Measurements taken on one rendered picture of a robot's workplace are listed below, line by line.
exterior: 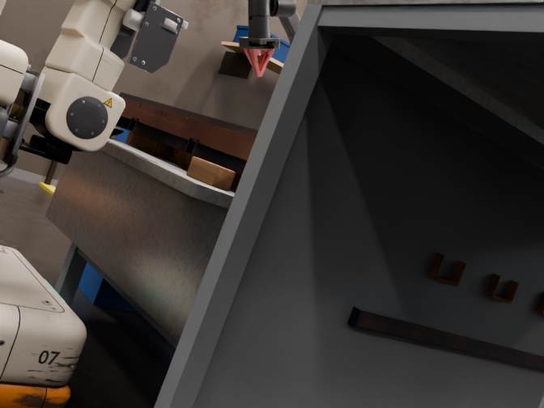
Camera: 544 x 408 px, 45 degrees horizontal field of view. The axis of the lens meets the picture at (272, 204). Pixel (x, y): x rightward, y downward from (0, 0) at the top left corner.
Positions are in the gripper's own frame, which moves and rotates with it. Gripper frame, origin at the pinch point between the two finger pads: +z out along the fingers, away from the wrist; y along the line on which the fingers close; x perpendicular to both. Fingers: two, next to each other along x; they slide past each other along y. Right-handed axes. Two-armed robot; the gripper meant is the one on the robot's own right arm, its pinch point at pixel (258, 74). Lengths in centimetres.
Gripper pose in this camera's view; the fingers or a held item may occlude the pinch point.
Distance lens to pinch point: 175.1
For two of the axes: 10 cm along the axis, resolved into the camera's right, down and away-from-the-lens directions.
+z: -0.1, 9.6, 3.0
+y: -5.8, -2.5, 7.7
